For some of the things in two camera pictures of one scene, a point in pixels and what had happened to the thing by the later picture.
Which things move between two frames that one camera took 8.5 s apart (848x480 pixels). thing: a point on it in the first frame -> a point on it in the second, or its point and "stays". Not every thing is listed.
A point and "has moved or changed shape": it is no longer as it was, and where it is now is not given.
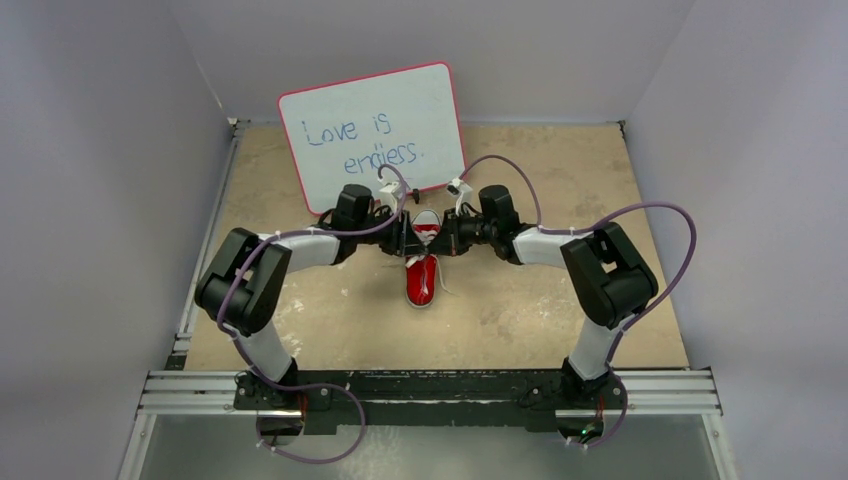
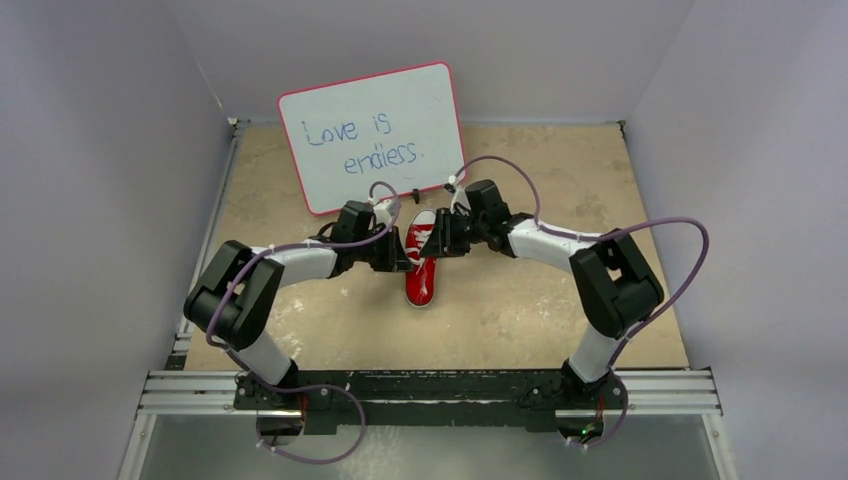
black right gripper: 451,234 stays
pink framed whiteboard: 345,133 stays
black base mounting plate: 432,399 stays
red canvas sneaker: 421,271 stays
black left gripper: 402,240 -> 394,259
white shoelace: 424,236 has moved or changed shape
